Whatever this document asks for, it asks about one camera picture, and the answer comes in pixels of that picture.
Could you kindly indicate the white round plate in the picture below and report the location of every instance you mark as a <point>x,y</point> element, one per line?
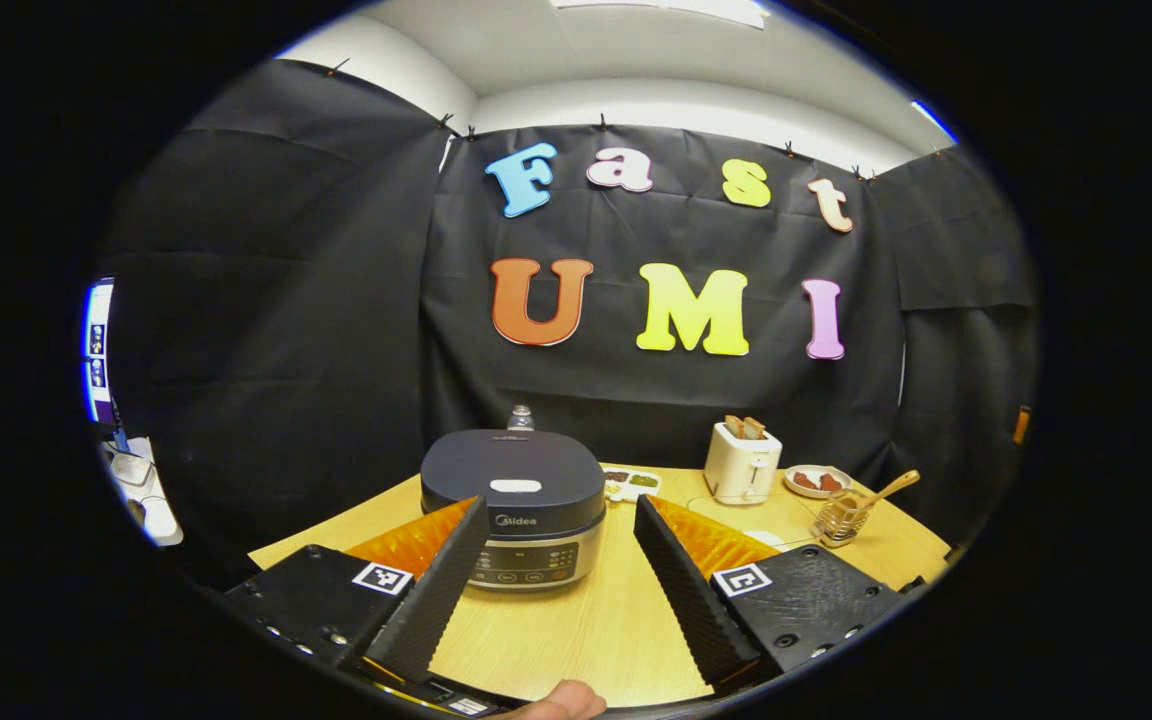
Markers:
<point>816,494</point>

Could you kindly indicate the brown meat piece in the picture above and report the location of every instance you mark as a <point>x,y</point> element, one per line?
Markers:
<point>829,483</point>
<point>804,481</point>

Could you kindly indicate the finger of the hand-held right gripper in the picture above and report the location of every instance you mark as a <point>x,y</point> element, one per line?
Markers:
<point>1021,425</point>

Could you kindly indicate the small clear plastic bottle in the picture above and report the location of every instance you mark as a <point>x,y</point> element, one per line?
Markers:
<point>521,418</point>

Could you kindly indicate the white toaster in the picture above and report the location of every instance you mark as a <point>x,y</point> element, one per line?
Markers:
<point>741,475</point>

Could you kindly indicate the toast slice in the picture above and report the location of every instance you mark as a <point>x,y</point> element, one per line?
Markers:
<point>754,429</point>
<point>734,427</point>

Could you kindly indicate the black and silver rice cooker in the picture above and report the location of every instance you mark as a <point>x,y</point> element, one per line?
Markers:
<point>516,465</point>

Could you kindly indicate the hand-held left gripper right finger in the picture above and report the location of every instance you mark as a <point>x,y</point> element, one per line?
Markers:
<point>686,590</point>

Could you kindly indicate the wooden spoon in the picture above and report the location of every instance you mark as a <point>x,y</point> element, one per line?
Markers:
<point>891,488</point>

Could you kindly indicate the black backdrop cloth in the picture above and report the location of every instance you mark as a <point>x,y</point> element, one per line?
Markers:
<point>286,330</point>

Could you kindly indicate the computer monitor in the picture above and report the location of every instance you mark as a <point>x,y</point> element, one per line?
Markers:
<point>98,350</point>

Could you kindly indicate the white divided grain dish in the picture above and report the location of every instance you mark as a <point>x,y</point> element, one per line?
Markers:
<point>631,485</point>

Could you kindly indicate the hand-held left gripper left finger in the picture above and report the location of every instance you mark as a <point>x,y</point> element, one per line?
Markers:
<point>436,590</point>

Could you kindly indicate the white equipment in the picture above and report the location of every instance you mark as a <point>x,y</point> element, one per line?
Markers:
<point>151,510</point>

